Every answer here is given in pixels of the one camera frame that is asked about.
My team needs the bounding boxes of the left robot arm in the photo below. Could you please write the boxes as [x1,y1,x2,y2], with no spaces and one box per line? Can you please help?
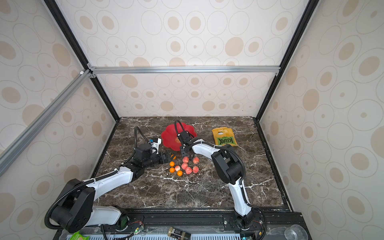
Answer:
[44,138,175,233]

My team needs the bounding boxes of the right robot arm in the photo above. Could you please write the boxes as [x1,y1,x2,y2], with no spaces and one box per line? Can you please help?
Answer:
[174,120,267,233]

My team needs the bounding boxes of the red flower-shaped fruit bowl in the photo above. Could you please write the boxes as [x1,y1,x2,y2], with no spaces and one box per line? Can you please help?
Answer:
[161,123,197,151]

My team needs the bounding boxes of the pink peach lower centre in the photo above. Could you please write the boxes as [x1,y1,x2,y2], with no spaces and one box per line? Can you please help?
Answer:
[185,167,193,175]

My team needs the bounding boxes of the pink peach lower right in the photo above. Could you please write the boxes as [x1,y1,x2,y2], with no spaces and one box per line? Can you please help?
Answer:
[193,166,199,174]

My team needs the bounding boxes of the yellow green snack bag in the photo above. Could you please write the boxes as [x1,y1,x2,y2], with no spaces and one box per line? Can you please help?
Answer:
[212,127,238,147]

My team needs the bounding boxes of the black battery with gold label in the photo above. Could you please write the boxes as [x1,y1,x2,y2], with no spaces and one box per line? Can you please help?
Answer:
[167,227,191,240]

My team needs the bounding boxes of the green packet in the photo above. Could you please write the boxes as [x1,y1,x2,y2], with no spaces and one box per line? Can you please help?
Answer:
[69,232,90,240]

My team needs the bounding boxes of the clear plastic cup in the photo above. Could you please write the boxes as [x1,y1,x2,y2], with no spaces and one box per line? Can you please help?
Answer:
[284,225,309,240]

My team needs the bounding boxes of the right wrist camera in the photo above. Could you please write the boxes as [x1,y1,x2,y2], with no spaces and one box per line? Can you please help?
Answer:
[177,130,198,147]

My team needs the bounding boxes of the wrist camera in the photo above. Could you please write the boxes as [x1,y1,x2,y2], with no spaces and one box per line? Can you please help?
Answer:
[134,138,162,161]
[177,130,198,147]

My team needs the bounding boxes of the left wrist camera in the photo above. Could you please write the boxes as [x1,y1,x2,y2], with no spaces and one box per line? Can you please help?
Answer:
[134,138,162,161]

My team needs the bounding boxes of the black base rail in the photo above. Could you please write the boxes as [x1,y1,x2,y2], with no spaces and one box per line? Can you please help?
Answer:
[53,209,313,240]

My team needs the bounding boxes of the horizontal aluminium rail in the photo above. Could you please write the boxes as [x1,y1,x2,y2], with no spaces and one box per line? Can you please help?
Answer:
[90,66,281,74]

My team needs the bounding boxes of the left diagonal aluminium rail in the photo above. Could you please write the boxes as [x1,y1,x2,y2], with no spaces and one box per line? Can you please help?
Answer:
[1,70,91,175]

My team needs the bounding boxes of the left black corner post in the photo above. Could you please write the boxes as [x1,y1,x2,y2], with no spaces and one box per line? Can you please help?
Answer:
[44,0,120,122]

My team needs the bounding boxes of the black corner post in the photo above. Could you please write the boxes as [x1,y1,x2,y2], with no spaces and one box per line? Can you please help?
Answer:
[44,0,120,122]
[254,0,320,124]

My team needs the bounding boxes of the right black corner post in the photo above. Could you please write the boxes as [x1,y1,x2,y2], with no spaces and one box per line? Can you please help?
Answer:
[254,0,320,124]

